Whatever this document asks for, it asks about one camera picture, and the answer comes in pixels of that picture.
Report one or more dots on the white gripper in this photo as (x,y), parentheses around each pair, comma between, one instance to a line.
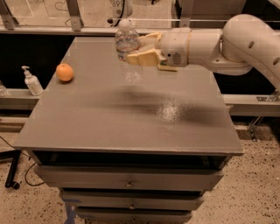
(174,46)

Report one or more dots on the clear plastic water bottle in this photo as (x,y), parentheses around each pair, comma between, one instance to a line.
(126,42)

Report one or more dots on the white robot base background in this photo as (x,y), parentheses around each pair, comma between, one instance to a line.
(120,9)

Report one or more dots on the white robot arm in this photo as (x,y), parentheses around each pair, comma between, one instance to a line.
(245,42)

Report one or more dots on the white pump dispenser bottle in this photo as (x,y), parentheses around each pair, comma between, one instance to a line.
(32,82)

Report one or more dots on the green yellow sponge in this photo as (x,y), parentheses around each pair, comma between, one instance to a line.
(167,68)

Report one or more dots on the orange fruit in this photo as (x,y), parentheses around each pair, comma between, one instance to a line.
(64,72)

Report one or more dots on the grey drawer cabinet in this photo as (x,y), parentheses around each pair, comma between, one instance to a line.
(166,121)

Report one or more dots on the top grey drawer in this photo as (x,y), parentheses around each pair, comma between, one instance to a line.
(128,178)

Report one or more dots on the grey drawer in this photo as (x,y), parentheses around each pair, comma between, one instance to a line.
(128,178)
(132,200)
(132,216)

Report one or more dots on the middle grey drawer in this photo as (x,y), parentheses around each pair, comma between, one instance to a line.
(132,200)

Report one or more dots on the black stand leg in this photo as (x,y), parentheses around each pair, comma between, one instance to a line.
(11,156)

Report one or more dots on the bottom grey drawer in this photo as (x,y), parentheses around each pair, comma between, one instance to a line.
(132,216)

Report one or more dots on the metal railing frame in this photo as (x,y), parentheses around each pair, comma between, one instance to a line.
(85,16)

